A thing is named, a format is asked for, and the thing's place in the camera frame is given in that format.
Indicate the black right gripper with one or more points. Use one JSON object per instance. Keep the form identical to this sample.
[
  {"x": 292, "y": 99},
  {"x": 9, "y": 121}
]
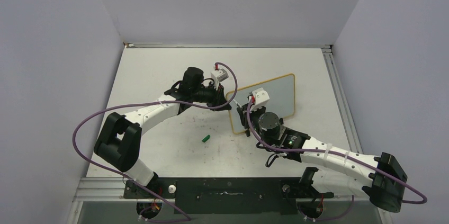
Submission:
[{"x": 243, "y": 111}]

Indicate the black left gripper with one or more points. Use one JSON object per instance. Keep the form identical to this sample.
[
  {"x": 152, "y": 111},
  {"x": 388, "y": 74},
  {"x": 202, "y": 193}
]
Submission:
[{"x": 218, "y": 97}]

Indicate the yellow framed whiteboard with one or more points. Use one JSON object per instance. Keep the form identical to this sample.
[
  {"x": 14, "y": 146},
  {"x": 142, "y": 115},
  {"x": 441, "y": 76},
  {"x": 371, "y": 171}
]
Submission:
[{"x": 276, "y": 95}]

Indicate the green marker cap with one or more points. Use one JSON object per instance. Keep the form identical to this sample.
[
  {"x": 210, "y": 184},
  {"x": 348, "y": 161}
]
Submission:
[{"x": 205, "y": 139}]

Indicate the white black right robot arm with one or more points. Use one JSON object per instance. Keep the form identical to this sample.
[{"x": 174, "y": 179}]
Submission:
[{"x": 380, "y": 178}]

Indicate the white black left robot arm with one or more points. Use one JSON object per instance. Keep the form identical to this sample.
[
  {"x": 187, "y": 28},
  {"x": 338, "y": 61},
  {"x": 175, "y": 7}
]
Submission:
[{"x": 120, "y": 137}]

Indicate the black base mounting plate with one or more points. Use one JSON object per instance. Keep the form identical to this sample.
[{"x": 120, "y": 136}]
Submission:
[{"x": 238, "y": 195}]

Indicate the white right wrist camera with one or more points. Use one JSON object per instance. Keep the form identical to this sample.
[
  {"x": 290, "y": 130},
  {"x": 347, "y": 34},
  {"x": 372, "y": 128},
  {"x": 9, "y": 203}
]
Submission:
[{"x": 259, "y": 98}]

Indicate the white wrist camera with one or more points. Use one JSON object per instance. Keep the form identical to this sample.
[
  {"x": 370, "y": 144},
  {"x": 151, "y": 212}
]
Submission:
[
  {"x": 259, "y": 98},
  {"x": 219, "y": 75}
]

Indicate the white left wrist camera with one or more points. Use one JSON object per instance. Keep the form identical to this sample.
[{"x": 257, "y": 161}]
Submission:
[{"x": 219, "y": 75}]

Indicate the aluminium right side rail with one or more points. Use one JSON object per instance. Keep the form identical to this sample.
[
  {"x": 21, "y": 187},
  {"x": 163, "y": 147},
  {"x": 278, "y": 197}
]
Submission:
[{"x": 343, "y": 105}]

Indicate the aluminium back rail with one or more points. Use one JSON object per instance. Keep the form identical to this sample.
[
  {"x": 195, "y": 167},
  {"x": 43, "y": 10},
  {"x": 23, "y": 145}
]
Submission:
[{"x": 162, "y": 45}]

